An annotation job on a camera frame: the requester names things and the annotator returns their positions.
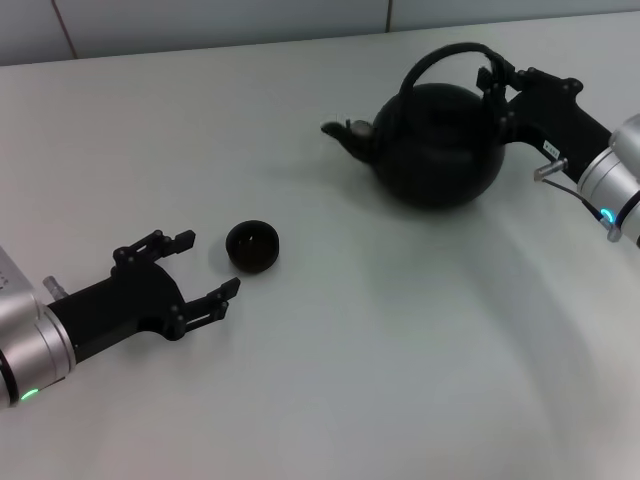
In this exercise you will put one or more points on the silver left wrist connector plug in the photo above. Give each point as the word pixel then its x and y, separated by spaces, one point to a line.
pixel 54 287

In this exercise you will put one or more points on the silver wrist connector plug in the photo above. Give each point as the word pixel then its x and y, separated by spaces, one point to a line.
pixel 550 168
pixel 54 287

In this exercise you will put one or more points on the small black teacup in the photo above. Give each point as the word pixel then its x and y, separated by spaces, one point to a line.
pixel 252 247

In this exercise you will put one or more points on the silver right wrist connector plug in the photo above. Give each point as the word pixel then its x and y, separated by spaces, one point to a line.
pixel 550 168

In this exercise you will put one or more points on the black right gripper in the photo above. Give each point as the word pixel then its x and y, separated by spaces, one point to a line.
pixel 555 115

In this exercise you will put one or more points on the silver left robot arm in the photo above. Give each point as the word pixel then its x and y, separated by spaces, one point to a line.
pixel 30 335

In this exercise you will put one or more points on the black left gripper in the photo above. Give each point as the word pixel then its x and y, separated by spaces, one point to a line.
pixel 125 310

